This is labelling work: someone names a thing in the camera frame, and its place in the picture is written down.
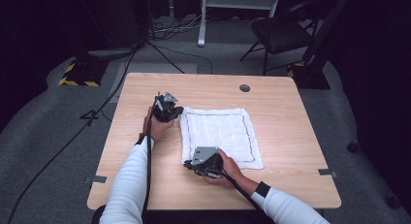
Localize bundle of floor cables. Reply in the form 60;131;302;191
147;14;203;42

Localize black stand with angled pole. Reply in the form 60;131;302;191
287;0;355;90

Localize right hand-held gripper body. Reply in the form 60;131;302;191
191;145;226;179

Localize white metal stand frame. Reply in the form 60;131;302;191
197;0;282;48

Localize person's dark clothing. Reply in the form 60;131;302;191
91;204;325;224

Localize striped black stand base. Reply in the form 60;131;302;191
57;56;110;88

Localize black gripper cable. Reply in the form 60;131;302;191
220;172;276;224
142;115;154;218

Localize long black floor cable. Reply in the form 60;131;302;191
6;50;139;224

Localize thin black floor cable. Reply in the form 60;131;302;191
143;39;214;76

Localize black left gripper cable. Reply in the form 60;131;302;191
142;115;154;218

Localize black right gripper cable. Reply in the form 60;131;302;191
220;172;276;224

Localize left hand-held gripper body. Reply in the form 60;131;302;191
151;90;179;123

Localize grey metal table bracket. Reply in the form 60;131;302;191
83;175;109;185
317;168;339;179

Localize white towel with red border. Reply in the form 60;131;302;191
178;106;266;171

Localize person's left hand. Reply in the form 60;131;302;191
142;107;175;144

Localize person's right hand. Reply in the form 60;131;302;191
204;148;250;190

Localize dark equipment cabinet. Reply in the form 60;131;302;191
72;0;150;55

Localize black folding chair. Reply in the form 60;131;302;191
238;0;320;77

